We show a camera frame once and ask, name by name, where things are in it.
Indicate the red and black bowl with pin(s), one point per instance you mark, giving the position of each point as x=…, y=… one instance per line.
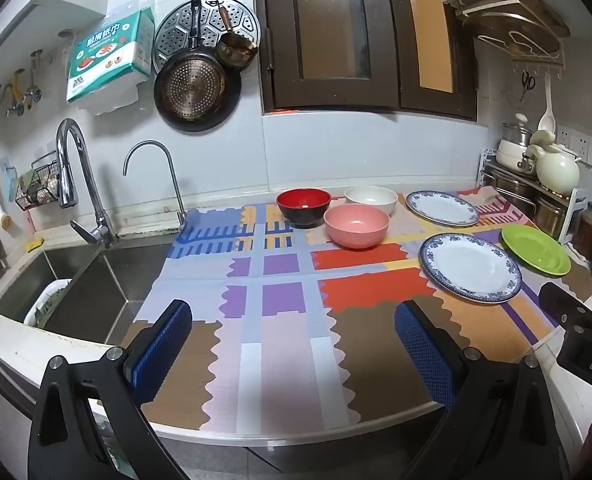
x=303, y=202

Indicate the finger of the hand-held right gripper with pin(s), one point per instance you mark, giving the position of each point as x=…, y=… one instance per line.
x=566, y=305

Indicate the white basin with greens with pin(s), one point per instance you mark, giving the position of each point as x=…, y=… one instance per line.
x=46, y=302

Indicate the large steel pot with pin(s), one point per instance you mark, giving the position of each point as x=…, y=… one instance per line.
x=511, y=187

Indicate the stainless steel sink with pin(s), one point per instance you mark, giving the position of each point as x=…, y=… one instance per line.
x=106, y=285

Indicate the white wall rack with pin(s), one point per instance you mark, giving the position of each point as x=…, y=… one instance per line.
x=536, y=62

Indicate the small steel pot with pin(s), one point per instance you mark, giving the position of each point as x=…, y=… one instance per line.
x=548, y=215

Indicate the black frying pan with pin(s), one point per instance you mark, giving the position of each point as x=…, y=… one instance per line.
x=191, y=85

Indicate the white bowl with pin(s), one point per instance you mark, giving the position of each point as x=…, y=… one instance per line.
x=371, y=197

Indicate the green paper towel pack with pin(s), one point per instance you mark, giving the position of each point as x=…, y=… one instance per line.
x=108, y=55

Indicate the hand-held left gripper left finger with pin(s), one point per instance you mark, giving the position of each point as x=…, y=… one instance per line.
x=161, y=350

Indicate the round metal steamer rack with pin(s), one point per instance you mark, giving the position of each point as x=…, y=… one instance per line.
x=176, y=30

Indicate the yellow dish brush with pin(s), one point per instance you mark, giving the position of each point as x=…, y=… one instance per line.
x=4, y=220

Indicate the green plate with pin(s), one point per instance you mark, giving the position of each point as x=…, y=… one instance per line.
x=533, y=250

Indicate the dark brown window frame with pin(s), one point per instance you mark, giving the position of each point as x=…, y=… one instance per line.
x=281, y=35

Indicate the colourful patterned mat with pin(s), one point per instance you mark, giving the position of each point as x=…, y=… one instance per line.
x=286, y=320

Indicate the yellow sponge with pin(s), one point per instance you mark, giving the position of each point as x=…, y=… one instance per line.
x=35, y=244

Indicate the cream kettle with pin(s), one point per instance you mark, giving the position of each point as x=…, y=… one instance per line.
x=558, y=172

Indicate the pink bowl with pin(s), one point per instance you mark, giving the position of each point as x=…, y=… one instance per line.
x=356, y=225

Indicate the white ladle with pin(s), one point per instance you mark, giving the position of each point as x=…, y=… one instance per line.
x=547, y=120

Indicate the metal wall hook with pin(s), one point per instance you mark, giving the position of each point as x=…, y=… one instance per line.
x=34, y=91
x=13, y=102

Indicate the thin gooseneck faucet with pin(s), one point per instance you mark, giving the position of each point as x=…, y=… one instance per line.
x=168, y=170

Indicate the hanging scissors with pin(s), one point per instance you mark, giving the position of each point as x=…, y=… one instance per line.
x=527, y=85

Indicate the white pot shelf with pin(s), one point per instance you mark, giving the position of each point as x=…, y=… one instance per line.
x=573, y=215

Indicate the glass jar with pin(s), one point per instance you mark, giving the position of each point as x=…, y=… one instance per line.
x=588, y=232

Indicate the blue floral rim plate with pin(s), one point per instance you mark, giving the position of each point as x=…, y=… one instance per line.
x=441, y=207
x=468, y=267

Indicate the wooden cutting board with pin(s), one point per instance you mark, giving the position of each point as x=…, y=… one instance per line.
x=506, y=20

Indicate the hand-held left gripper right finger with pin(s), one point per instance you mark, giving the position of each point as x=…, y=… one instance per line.
x=421, y=355

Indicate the small brass saucepan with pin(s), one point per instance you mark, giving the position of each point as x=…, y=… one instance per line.
x=236, y=50

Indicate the white pot with glass lid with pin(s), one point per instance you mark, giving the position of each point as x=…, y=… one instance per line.
x=511, y=155

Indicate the large chrome faucet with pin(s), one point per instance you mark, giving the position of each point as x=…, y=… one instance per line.
x=83, y=175

